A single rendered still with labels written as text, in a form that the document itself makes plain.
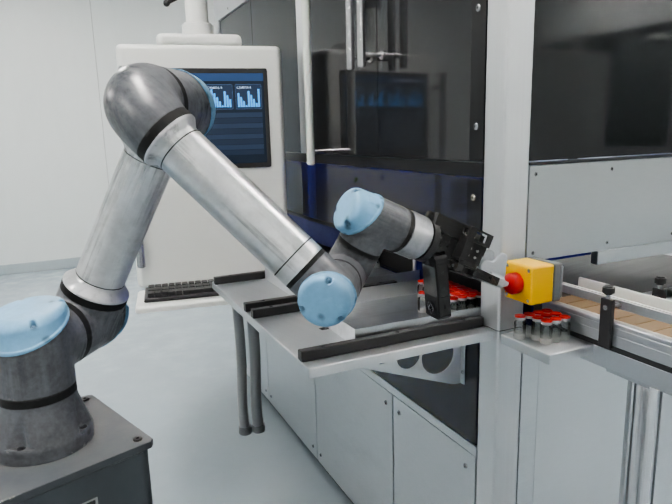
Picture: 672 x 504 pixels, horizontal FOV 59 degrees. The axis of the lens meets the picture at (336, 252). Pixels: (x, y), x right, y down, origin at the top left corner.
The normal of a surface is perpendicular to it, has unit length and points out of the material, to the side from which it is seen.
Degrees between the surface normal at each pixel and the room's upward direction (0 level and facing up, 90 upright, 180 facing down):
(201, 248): 90
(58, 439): 73
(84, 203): 90
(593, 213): 90
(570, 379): 90
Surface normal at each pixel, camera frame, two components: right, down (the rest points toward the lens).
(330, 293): -0.18, 0.21
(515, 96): 0.43, 0.17
